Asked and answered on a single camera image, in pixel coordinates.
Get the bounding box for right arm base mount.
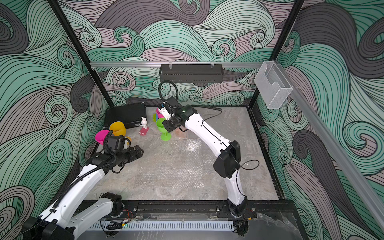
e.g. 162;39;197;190
216;198;256;219

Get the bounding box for white slotted cable duct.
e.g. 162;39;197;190
86;220;235;232

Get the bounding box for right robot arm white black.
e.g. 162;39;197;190
160;103;248;218

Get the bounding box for yellow wine glass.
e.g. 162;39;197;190
109;122;132;141

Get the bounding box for aluminium rail wall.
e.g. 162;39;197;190
90;61;263;69
275;61;384;230

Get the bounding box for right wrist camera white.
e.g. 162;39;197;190
160;108;172;121

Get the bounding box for white bunny figurine pink base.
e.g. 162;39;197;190
139;117;149;136

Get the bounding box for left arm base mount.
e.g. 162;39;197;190
103;200;138;220

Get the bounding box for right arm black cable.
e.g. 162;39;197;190
157;80;223;121

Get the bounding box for aluminium rail right wall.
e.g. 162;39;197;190
275;61;384;230

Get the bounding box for pink wine glass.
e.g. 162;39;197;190
156;108;164;119

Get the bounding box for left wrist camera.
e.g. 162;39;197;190
103;135;129;153

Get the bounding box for black case box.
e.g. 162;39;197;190
104;103;147;129

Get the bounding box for clear plastic wall bin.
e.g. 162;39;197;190
255;61;293;110

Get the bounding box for aluminium rail back wall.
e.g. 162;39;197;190
90;61;263;69

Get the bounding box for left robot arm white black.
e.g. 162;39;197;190
20;146;144;240

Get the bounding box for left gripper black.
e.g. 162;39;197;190
115;144;144;166

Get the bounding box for black wall tray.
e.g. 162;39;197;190
159;65;224;84

